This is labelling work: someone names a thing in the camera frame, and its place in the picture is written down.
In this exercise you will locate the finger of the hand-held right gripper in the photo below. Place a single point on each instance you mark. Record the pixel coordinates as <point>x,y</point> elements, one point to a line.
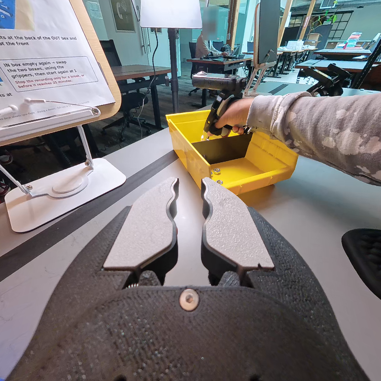
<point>209,134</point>

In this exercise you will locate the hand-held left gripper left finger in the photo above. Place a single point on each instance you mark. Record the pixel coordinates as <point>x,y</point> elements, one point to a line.
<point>140,235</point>

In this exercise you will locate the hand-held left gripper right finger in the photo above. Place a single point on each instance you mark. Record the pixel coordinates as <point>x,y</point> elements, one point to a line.
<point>235,235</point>

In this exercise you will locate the yellow plastic bin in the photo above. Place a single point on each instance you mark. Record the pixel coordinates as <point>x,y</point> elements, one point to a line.
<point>268,166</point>

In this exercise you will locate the person's right forearm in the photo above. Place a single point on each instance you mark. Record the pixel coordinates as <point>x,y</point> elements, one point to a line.
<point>312,128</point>

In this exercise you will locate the person's right hand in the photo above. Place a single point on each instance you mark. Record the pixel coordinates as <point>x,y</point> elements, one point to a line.
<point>236,114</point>

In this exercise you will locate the grey bin divider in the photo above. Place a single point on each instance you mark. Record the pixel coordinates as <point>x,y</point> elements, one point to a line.
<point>223,148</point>

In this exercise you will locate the dark top desk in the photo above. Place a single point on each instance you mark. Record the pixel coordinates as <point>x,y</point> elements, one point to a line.
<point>327,64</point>
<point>220,59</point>

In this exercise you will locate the black office chair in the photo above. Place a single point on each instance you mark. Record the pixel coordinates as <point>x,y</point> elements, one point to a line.
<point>110,53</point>
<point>193,50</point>

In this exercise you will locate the studio light panel on stand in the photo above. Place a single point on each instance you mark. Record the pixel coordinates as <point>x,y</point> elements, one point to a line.
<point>169,15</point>

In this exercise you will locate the brown top desk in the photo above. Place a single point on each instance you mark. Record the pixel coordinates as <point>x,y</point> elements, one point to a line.
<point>134,71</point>

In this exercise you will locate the wooden document stand white base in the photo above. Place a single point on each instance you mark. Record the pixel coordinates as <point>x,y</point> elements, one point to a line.
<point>110,98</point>

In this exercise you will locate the grey door with dark window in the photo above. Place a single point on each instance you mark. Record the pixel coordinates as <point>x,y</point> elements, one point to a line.
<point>122,15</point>

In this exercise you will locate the green potted plant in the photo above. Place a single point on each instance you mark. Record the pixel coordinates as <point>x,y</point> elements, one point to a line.
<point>320,19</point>

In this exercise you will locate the stack of colourful boxes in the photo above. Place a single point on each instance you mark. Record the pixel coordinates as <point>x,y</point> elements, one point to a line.
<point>352,40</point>

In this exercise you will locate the printed instruction sheet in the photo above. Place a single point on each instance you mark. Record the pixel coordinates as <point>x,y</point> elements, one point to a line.
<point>44,59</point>

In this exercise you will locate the black phone mount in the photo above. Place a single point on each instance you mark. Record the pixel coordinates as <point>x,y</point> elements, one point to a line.
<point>327,79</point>

